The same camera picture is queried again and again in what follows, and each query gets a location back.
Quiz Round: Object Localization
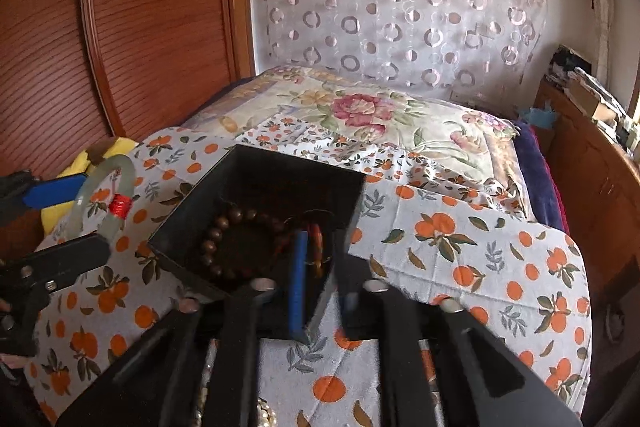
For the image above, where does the brown wooden bead bracelet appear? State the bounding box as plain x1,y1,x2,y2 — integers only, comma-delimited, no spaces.
200,204,297,286

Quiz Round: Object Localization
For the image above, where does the yellow cloth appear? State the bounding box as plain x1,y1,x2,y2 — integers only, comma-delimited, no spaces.
42,147,110,237

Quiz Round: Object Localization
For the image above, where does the pile of papers and boxes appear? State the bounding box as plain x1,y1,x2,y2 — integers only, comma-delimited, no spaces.
547,46,640,145

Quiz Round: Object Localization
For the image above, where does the pale bead bracelet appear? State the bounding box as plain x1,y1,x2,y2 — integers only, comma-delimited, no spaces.
254,399,279,427

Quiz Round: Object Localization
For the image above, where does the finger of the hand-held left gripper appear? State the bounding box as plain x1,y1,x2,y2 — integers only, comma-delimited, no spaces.
0,233,112,295
0,171,90,224

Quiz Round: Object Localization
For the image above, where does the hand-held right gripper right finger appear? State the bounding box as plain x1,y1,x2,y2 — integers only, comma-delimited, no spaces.
339,256,585,427

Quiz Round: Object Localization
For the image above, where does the wooden cabinet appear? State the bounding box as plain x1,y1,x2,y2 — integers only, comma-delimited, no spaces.
531,79,640,360

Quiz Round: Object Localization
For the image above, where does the floral quilt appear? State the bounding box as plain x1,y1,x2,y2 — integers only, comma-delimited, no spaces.
182,66,532,224

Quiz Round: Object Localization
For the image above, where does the sheer circle pattern curtain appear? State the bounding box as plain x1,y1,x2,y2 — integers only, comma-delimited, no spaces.
249,0,550,92

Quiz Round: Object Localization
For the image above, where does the light blue cloth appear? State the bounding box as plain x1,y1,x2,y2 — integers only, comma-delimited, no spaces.
519,103,557,128

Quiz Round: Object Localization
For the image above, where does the red orange bangle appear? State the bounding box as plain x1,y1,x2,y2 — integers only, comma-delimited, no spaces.
304,222,332,279

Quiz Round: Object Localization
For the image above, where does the wooden headboard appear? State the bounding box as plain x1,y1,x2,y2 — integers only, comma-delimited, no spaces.
0,0,257,260

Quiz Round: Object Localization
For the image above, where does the purple blanket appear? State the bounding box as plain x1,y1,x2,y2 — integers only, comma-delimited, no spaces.
514,121,570,234

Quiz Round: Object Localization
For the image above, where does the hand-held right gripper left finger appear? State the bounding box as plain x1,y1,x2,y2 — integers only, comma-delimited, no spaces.
55,231,310,427

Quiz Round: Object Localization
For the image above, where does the orange fruit print sheet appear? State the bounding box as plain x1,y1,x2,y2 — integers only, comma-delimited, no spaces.
25,127,592,427

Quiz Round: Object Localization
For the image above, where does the black jewelry box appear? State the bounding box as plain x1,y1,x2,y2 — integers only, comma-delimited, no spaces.
147,144,369,341

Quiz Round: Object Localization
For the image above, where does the pale green jade bangle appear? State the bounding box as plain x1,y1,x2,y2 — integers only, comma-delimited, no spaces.
75,154,137,239

